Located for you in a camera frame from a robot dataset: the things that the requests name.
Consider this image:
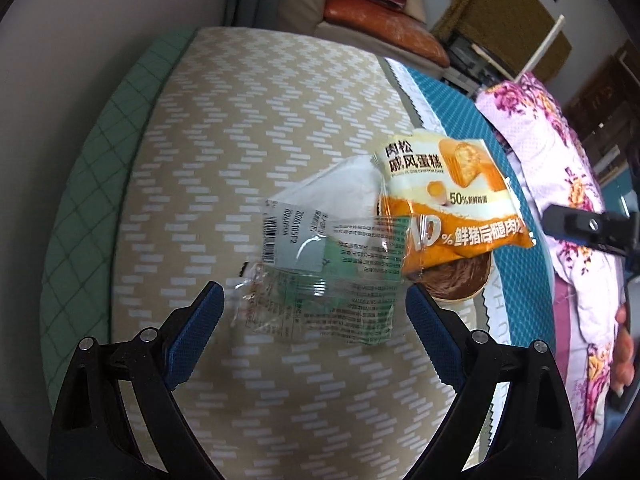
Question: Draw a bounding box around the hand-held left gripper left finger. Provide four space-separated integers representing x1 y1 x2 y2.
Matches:
47 281 226 480

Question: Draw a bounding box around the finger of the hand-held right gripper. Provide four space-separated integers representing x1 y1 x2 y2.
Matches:
542 203 607 250

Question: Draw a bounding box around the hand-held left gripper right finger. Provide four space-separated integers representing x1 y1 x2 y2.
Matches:
395 285 581 480

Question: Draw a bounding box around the orange snack packet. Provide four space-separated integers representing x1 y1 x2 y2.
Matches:
370 129 535 281

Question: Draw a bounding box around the clear plastic wrapper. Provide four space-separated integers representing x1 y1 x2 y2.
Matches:
232 197 416 346

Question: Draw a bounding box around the person's right hand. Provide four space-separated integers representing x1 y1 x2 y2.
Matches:
612 305 633 396

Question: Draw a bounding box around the brown paper cake cup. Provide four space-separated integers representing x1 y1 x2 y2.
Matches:
420 252 493 303

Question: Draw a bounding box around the floral blanket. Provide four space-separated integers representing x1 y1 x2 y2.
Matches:
475 72 626 461

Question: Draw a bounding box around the dark wooden cabinet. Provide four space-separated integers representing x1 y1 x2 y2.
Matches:
562 40 640 186

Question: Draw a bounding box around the white stick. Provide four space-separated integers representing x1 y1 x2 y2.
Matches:
520 14 566 81

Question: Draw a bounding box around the small cluttered shelf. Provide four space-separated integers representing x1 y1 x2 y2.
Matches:
442 30 516 98

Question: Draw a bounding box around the green checked cloth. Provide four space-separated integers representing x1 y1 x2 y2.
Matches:
40 27 196 406

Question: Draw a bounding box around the beige zigzag mat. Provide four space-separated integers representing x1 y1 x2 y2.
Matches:
107 27 506 480

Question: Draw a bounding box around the yellow knitted cloth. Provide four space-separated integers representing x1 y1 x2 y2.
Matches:
431 0 573 83

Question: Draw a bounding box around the orange seat cushion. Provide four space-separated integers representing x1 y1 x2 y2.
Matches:
322 2 451 67

